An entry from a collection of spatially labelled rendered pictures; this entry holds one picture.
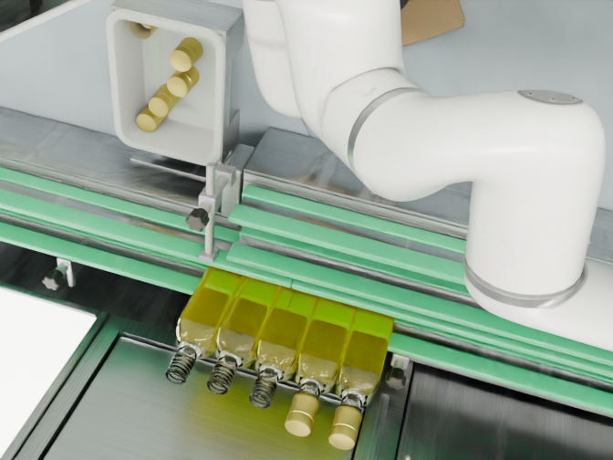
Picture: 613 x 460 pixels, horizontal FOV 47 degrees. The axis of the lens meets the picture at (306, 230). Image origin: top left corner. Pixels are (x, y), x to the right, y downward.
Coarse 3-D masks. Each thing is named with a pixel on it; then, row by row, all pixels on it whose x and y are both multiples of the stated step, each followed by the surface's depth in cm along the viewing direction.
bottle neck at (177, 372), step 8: (184, 344) 94; (176, 352) 94; (184, 352) 93; (192, 352) 94; (176, 360) 92; (184, 360) 92; (192, 360) 93; (168, 368) 92; (176, 368) 91; (184, 368) 92; (168, 376) 92; (176, 376) 93; (184, 376) 91
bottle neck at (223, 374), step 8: (224, 352) 93; (224, 360) 92; (232, 360) 92; (216, 368) 91; (224, 368) 91; (232, 368) 92; (216, 376) 90; (224, 376) 90; (232, 376) 91; (208, 384) 90; (216, 384) 92; (224, 384) 90; (216, 392) 91; (224, 392) 91
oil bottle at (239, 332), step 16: (240, 288) 100; (256, 288) 100; (272, 288) 101; (240, 304) 98; (256, 304) 98; (272, 304) 99; (224, 320) 95; (240, 320) 96; (256, 320) 96; (224, 336) 94; (240, 336) 94; (256, 336) 94; (240, 352) 93; (240, 368) 95
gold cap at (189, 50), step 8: (184, 40) 101; (192, 40) 101; (176, 48) 99; (184, 48) 99; (192, 48) 100; (200, 48) 102; (176, 56) 99; (184, 56) 99; (192, 56) 100; (200, 56) 102; (176, 64) 100; (184, 64) 100; (192, 64) 100
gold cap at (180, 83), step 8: (176, 72) 103; (184, 72) 103; (192, 72) 104; (168, 80) 102; (176, 80) 102; (184, 80) 102; (192, 80) 104; (168, 88) 103; (176, 88) 103; (184, 88) 102; (176, 96) 104
